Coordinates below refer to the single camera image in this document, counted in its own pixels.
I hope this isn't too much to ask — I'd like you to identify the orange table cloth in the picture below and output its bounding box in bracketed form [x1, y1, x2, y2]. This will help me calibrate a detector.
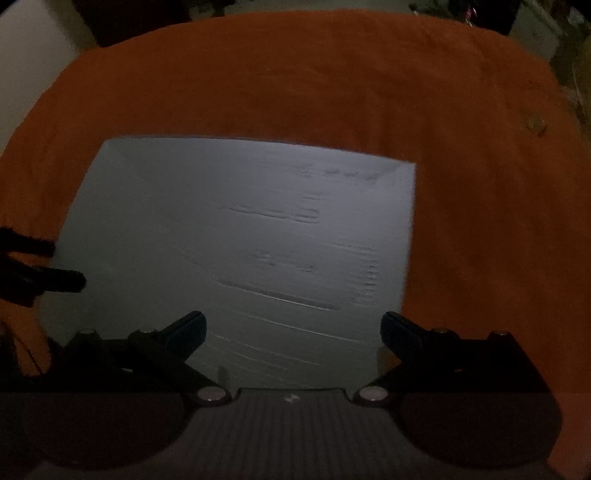
[0, 9, 591, 395]

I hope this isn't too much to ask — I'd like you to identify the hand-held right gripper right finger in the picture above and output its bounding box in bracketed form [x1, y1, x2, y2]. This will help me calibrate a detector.
[352, 311, 555, 409]

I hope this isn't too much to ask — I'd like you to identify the white paper sheet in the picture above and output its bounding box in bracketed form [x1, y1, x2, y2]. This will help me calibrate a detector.
[39, 136, 417, 389]

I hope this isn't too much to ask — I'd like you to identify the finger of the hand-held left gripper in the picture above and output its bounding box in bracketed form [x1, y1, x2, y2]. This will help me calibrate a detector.
[0, 265, 88, 308]
[0, 225, 57, 258]

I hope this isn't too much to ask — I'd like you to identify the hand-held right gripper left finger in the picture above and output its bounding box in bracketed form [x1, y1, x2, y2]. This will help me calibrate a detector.
[46, 310, 234, 409]

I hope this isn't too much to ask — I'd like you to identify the grey cabinet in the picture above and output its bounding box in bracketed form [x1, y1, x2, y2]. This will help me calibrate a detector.
[508, 0, 570, 61]

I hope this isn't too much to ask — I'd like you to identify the yellow cardboard box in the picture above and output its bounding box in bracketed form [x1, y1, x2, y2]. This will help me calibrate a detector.
[551, 28, 591, 121]

